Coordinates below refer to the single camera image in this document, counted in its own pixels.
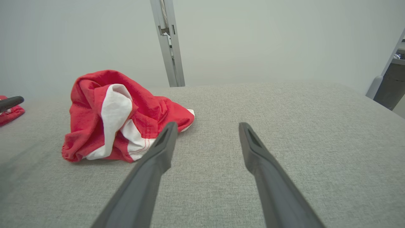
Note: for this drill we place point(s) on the light grey slanted frame bar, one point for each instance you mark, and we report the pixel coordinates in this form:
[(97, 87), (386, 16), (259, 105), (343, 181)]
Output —
[(375, 85)]

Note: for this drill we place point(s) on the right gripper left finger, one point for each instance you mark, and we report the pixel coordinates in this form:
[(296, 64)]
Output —
[(142, 183)]

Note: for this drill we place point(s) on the red shorts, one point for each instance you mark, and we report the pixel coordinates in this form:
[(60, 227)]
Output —
[(11, 115)]

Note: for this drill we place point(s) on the dark grey trash bin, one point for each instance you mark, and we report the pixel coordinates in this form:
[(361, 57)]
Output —
[(392, 82)]

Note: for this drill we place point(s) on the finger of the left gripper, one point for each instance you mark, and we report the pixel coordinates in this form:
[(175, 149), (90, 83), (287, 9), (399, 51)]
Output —
[(11, 102)]

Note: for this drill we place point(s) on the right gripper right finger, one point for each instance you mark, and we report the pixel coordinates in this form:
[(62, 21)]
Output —
[(275, 190)]

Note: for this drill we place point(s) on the red white t-shirt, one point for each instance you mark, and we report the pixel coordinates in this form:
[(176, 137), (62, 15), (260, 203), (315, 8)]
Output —
[(91, 126)]

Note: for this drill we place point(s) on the grey metal post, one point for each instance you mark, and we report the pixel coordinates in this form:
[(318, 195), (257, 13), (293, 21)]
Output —
[(174, 63)]

